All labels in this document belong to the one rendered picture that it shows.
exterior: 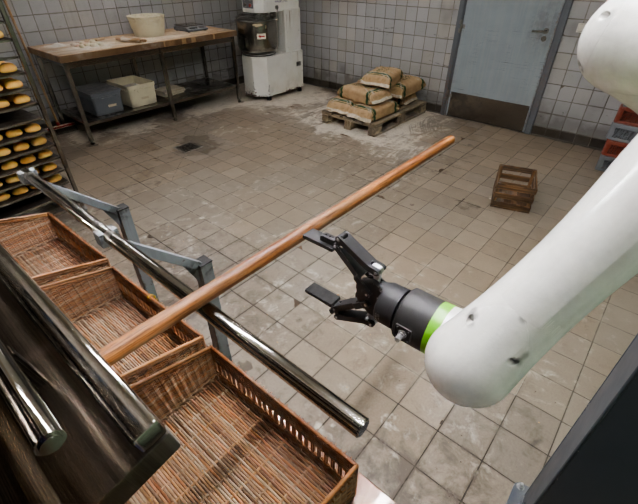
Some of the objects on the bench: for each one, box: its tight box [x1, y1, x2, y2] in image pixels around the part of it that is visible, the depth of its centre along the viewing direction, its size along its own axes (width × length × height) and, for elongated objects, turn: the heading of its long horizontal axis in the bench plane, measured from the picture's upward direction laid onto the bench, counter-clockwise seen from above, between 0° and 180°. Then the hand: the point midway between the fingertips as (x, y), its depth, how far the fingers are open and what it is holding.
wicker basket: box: [125, 345, 359, 504], centre depth 92 cm, size 49×56×28 cm
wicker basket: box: [39, 266, 210, 407], centre depth 123 cm, size 49×56×28 cm
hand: (312, 263), depth 78 cm, fingers open, 13 cm apart
